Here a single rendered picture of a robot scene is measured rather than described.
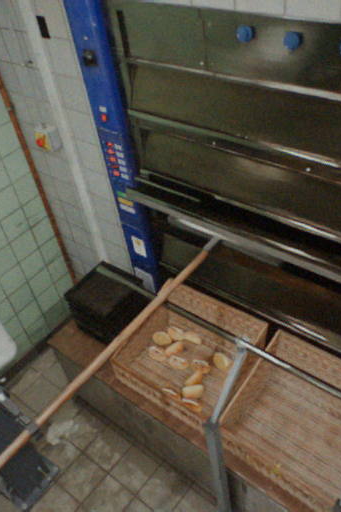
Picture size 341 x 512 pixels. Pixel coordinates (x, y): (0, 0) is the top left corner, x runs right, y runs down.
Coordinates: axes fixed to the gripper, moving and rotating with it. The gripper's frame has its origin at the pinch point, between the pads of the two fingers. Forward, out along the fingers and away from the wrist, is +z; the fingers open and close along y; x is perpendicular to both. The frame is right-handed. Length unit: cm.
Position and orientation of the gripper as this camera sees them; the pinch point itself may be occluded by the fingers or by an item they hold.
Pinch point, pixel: (31, 428)
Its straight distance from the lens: 169.2
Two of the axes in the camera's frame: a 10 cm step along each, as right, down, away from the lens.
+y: 1.3, 7.3, 6.7
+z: 7.7, 3.6, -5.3
